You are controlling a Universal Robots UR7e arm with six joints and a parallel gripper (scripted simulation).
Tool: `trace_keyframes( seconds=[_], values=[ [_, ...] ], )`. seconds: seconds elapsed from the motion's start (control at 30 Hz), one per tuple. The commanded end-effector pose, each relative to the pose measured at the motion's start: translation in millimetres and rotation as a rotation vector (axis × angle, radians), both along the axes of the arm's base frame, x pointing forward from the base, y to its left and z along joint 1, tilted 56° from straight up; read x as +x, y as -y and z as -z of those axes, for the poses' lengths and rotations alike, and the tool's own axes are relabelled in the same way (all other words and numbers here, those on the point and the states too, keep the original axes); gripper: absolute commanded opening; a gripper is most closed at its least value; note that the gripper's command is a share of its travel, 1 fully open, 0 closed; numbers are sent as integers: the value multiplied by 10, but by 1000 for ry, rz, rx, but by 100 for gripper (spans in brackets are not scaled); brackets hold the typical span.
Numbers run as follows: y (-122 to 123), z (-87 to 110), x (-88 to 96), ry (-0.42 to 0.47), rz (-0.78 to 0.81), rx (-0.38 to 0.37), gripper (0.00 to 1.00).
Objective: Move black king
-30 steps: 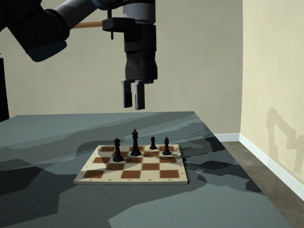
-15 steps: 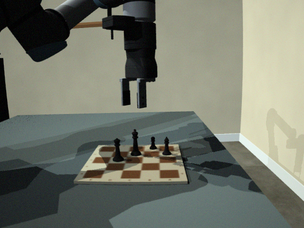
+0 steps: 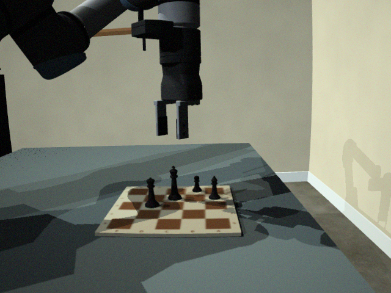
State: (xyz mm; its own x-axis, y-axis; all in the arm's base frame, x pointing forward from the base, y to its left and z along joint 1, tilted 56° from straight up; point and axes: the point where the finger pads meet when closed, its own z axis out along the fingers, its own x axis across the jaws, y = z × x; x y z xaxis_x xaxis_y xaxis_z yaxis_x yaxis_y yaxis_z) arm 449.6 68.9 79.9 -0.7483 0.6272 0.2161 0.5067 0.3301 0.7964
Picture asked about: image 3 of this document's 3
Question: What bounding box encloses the brown and cream chessboard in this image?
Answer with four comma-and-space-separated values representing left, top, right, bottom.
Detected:
95, 186, 241, 237

